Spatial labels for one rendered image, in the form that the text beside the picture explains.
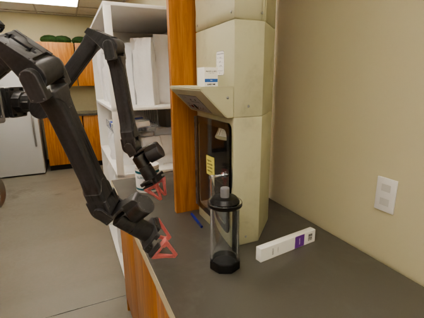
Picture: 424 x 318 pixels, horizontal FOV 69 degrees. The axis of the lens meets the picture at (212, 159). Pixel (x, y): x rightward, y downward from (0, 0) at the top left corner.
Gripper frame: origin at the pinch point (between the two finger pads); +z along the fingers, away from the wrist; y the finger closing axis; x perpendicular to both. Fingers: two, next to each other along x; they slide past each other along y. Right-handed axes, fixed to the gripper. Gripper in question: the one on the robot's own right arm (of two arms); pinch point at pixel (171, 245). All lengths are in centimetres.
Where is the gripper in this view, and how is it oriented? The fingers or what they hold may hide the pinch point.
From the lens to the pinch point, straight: 101.8
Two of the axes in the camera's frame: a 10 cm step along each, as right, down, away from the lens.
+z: 7.1, 5.5, 4.4
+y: -3.1, -3.1, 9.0
